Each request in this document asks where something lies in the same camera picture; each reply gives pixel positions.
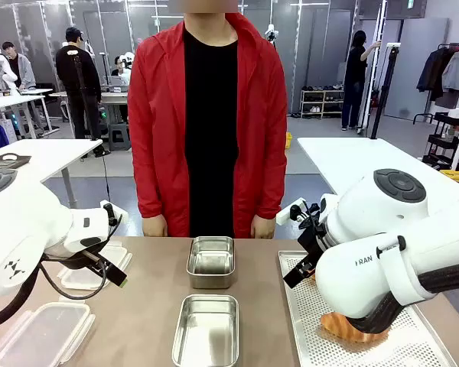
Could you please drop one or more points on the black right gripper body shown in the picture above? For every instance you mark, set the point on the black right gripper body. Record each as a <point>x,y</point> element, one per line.
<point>313,239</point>

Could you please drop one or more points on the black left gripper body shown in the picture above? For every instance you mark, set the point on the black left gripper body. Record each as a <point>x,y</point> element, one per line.
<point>93,257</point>

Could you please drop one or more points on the clear plastic clip lid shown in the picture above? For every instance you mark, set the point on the clear plastic clip lid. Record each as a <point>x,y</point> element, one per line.
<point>42,336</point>
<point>76,279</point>

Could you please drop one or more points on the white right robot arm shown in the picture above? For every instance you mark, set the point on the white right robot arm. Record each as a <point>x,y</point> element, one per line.
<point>367,229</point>

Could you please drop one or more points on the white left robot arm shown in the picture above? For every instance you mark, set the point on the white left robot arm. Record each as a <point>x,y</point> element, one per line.
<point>23,229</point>

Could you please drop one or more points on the deep steel container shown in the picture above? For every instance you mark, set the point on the deep steel container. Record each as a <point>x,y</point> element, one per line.
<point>210,264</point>

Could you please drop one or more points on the shallow steel container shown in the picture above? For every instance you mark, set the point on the shallow steel container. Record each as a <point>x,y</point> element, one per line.
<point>206,332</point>

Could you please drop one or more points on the person's left hand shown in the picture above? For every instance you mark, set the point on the person's left hand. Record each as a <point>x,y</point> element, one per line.
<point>264,227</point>

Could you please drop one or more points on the person's right hand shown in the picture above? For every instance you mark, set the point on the person's right hand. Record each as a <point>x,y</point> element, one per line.
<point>155,226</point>

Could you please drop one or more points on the perforated metal baking tray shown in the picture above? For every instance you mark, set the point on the perforated metal baking tray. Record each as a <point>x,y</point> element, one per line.
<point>310,344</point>

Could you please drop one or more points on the large white table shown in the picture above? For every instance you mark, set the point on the large white table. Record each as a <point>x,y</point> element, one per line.
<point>344,160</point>

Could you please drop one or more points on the yellow bin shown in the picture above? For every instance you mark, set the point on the yellow bin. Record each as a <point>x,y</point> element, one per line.
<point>288,140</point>

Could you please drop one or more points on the white side table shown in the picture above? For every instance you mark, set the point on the white side table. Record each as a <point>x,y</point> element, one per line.
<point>53,153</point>

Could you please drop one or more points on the grey plastic stool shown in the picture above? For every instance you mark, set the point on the grey plastic stool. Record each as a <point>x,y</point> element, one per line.
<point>119,135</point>

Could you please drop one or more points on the wooden shoe rack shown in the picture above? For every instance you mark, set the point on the wooden shoe rack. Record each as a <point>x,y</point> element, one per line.
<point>321,103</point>

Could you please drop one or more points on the person in red jacket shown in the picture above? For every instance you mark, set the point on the person in red jacket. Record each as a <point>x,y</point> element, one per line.
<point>157,134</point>

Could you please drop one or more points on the black utility cart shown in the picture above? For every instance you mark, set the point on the black utility cart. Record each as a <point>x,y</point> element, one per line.
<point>441,141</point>

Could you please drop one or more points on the woman in black clothes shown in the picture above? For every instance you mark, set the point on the woman in black clothes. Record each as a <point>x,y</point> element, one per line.
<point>353,76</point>

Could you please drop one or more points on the white background desk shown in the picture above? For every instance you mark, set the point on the white background desk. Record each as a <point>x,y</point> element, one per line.
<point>15,101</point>

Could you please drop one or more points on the man in black cap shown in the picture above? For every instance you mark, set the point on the man in black cap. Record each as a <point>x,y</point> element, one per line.
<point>78,76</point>

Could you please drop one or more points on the seated person behind laptop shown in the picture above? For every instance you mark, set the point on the seated person behind laptop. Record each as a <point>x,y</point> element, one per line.
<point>118,69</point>

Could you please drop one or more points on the man in grey jacket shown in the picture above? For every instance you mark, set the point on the man in grey jacket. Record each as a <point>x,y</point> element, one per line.
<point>23,70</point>

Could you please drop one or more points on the small white background robot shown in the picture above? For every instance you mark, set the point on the small white background robot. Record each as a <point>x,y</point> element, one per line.
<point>2,69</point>

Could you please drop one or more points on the coat rack with clothes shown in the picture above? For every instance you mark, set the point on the coat rack with clothes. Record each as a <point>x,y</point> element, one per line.
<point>443,72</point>

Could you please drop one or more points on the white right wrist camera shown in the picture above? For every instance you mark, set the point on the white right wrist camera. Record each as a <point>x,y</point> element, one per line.
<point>287,214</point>

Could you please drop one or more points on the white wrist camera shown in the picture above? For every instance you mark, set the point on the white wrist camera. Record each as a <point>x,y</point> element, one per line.
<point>118,215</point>
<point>287,214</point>

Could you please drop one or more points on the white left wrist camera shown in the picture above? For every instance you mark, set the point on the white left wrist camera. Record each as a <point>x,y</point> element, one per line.
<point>118,215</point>

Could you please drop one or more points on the black camera tripod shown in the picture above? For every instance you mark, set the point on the black camera tripod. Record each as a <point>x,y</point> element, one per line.
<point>85,99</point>

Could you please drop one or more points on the white background robot with camera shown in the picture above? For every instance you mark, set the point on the white background robot with camera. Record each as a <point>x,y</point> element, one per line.
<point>127,63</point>

